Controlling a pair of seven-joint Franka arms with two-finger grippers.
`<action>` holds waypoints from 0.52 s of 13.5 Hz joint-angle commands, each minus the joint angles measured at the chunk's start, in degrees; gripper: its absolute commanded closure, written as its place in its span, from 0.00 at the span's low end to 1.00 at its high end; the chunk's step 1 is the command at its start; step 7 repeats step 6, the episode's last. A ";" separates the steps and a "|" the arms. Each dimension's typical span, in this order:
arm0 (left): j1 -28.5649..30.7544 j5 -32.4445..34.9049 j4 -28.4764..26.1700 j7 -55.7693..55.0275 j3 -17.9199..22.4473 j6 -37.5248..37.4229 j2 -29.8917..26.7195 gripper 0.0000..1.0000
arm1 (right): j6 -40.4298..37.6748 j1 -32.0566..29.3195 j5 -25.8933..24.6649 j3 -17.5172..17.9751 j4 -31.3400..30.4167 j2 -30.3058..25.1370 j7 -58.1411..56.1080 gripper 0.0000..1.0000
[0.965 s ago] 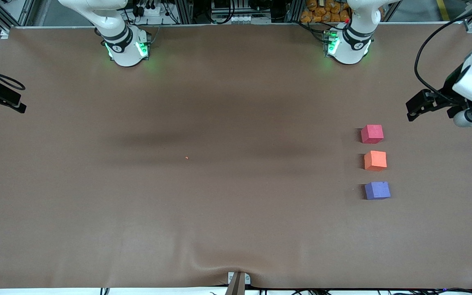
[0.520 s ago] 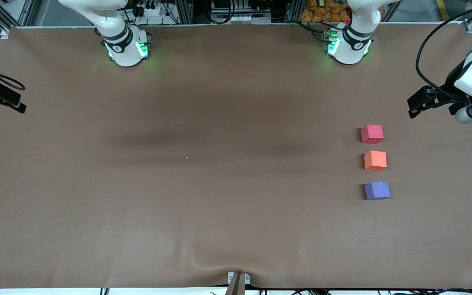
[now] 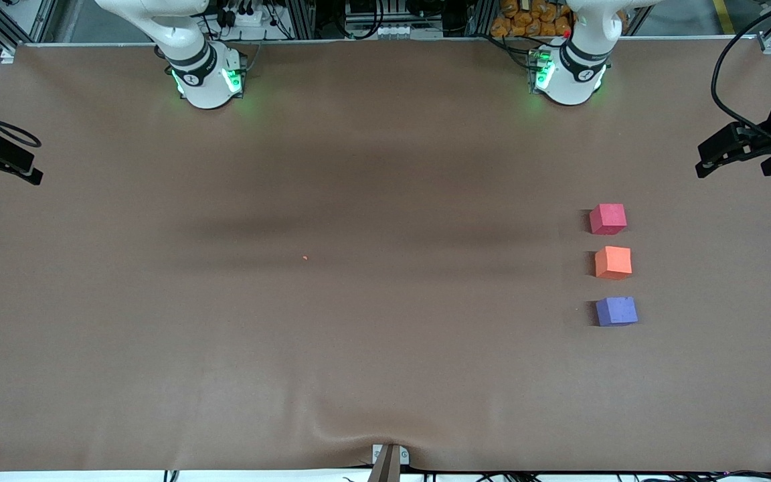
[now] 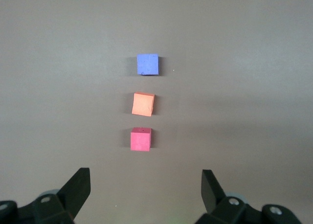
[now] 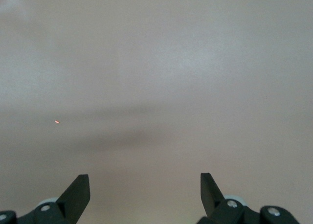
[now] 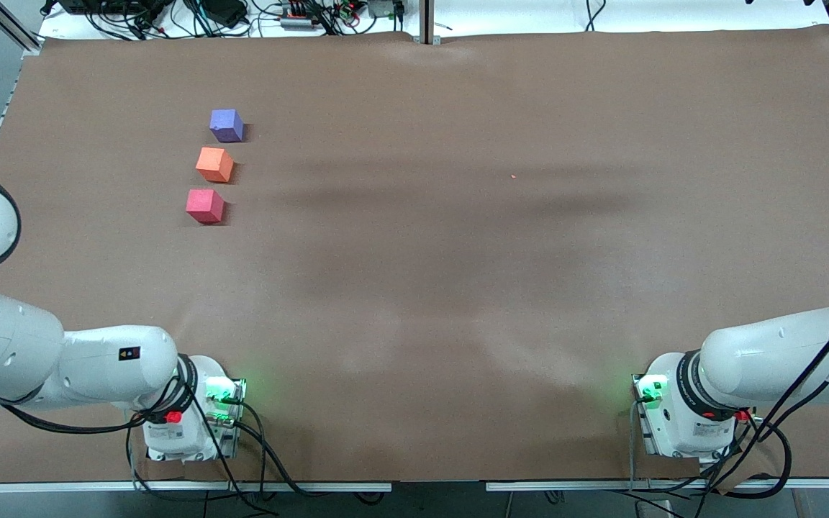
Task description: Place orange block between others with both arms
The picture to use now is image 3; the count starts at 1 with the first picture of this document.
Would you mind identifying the orange foam block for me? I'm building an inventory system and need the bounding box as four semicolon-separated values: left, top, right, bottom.
594;246;632;279

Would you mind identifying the red foam block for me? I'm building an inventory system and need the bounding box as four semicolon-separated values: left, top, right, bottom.
590;204;627;236

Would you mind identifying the purple foam block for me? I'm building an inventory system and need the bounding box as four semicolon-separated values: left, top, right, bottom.
595;297;639;327

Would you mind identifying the pile of orange items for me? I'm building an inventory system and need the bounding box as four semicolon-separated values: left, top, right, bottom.
491;0;572;38

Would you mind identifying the white power strip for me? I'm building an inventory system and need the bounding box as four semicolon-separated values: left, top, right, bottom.
220;5;274;29

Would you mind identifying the white connector strip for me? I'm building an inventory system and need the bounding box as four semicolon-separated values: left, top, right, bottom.
345;23;444;39

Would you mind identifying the brown table mat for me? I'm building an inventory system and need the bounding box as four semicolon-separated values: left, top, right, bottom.
0;37;771;473

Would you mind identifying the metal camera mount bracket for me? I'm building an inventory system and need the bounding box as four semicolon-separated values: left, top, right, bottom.
367;444;410;482

